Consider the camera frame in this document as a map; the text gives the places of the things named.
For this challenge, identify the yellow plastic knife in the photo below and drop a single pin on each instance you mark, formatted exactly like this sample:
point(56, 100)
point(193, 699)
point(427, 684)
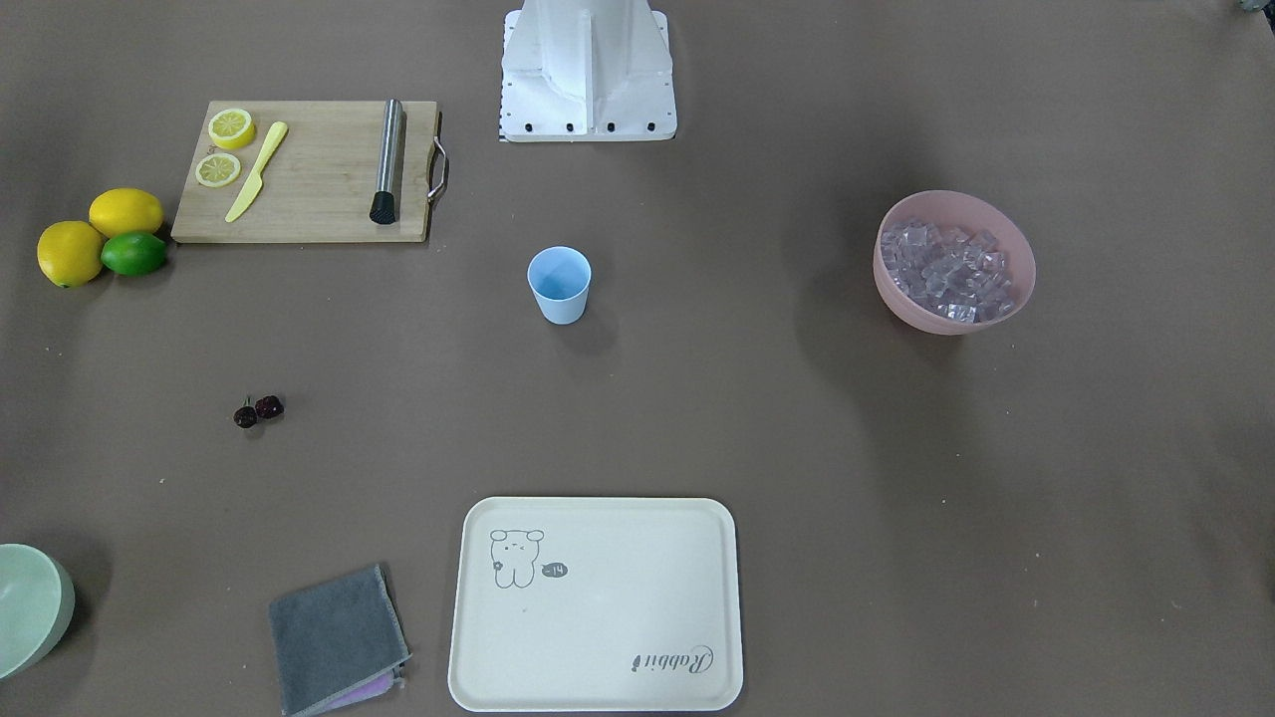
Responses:
point(254, 181)

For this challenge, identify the cream rabbit serving tray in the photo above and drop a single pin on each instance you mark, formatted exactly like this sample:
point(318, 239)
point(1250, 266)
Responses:
point(597, 604)

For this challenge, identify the dark red cherry pair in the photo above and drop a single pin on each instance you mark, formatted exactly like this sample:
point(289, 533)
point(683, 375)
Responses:
point(254, 411)

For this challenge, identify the upper lemon half slice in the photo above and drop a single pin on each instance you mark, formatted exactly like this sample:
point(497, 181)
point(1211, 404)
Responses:
point(233, 128)

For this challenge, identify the lower whole yellow lemon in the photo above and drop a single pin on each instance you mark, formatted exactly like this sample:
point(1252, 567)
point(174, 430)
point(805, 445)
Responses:
point(69, 253)

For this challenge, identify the steel muddler black tip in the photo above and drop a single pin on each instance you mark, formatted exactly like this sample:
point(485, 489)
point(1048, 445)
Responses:
point(385, 203)

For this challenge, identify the pink bowl of ice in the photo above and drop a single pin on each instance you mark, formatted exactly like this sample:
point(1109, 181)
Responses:
point(948, 263)

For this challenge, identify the lemon half slice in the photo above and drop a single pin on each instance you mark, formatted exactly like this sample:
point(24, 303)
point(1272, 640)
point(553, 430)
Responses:
point(233, 128)
point(217, 170)

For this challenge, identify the mint green bowl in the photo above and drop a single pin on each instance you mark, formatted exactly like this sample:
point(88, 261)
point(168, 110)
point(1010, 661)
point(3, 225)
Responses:
point(37, 604)

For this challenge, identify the light blue plastic cup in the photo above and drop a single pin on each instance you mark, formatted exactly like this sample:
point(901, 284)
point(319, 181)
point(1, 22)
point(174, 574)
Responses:
point(560, 279)

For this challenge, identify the green lime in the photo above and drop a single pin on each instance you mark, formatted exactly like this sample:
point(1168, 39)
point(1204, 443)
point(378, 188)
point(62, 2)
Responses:
point(134, 253)

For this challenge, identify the whole yellow lemon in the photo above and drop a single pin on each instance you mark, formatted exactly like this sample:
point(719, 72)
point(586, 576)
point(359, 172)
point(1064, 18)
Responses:
point(69, 253)
point(126, 210)

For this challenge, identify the upper whole yellow lemon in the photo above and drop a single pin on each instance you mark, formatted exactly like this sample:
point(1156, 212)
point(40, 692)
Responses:
point(126, 210)

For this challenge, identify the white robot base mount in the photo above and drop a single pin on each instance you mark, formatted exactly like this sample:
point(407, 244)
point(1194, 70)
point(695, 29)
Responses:
point(586, 71)

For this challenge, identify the grey folded cloth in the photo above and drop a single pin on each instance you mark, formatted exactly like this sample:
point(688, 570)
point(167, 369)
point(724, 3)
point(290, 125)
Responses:
point(337, 643)

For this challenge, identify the wooden cutting board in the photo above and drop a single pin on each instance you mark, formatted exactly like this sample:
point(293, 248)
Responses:
point(320, 182)

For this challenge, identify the lower lemon half slice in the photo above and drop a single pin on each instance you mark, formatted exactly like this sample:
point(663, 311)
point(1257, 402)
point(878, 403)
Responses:
point(217, 170)

